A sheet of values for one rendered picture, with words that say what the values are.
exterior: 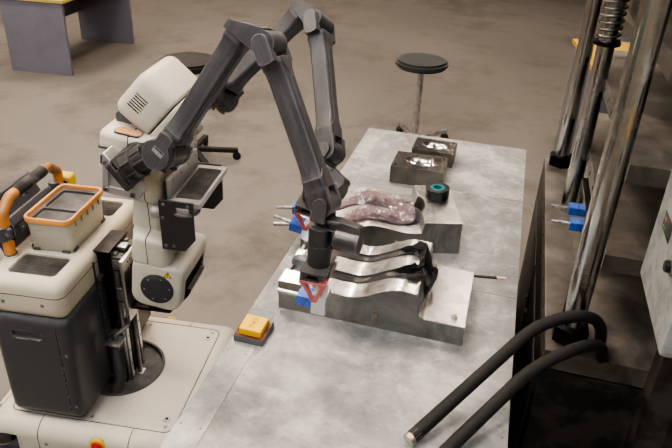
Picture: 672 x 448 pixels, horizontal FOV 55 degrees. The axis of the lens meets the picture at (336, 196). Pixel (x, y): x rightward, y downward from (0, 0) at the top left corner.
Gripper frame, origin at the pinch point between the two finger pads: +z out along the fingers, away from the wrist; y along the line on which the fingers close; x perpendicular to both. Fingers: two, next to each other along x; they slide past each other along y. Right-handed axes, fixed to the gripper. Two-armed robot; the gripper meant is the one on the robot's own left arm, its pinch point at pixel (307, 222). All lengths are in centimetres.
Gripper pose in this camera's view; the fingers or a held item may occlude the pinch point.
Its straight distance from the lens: 185.2
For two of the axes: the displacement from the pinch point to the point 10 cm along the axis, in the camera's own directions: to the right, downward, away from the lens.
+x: -9.4, -3.0, 1.5
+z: -1.5, 7.7, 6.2
